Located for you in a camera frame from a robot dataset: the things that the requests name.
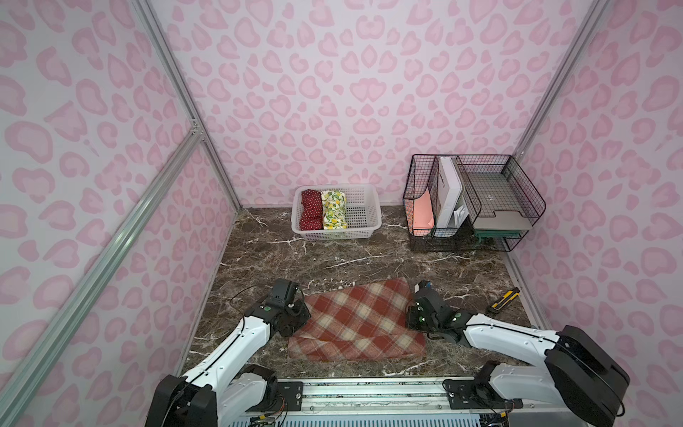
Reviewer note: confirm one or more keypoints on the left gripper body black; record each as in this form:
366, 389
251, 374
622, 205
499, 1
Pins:
293, 321

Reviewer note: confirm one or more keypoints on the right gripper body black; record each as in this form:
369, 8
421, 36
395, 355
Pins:
420, 315

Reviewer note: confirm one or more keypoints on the red plaid skirt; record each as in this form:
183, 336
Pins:
361, 323

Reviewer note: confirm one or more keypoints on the red polka dot skirt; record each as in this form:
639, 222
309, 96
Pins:
313, 212

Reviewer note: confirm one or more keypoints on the lemon print skirt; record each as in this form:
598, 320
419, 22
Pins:
335, 207

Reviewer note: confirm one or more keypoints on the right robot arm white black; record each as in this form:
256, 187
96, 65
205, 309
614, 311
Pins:
565, 368

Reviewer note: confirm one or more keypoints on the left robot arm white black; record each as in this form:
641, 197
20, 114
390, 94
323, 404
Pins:
225, 385

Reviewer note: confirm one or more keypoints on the yellow black utility knife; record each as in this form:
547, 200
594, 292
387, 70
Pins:
503, 302

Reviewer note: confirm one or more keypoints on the green book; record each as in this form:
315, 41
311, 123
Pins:
484, 234

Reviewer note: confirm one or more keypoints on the pink folder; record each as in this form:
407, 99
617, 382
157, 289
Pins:
422, 217

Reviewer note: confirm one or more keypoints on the white envelope papers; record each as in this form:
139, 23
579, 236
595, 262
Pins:
461, 214

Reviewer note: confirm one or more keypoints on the white plastic basket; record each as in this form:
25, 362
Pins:
349, 211

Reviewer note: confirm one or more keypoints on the white binder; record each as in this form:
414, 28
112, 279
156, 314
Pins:
449, 189

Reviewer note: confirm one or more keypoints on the grey laptop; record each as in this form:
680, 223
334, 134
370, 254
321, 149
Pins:
498, 203

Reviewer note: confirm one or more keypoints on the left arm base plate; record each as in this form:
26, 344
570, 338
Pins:
283, 396

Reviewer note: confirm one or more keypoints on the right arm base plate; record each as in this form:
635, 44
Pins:
471, 394

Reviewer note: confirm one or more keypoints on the aluminium front rail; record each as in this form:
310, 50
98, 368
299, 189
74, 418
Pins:
407, 401

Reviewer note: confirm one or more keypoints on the black wire desk organizer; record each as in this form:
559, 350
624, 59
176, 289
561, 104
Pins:
458, 203

